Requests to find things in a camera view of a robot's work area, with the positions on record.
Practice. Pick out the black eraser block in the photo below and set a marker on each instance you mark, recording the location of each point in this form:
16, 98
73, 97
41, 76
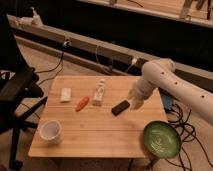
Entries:
116, 110

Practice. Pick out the white ceramic cup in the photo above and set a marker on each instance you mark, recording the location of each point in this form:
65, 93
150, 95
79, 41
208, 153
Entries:
50, 131

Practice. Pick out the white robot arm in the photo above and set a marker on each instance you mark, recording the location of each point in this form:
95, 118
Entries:
160, 74

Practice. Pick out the white spray bottle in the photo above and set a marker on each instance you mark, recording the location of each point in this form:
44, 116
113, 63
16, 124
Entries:
36, 18

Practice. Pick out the orange carrot toy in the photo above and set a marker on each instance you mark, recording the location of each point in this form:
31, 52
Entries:
82, 103

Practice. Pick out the wooden table board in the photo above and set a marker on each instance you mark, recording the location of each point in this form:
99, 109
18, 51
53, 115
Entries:
94, 131

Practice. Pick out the long metal rail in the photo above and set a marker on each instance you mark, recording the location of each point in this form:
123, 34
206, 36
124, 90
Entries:
50, 40

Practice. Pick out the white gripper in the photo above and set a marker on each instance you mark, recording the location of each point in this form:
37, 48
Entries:
135, 103

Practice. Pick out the black office chair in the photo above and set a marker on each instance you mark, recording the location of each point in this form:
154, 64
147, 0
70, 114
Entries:
17, 81

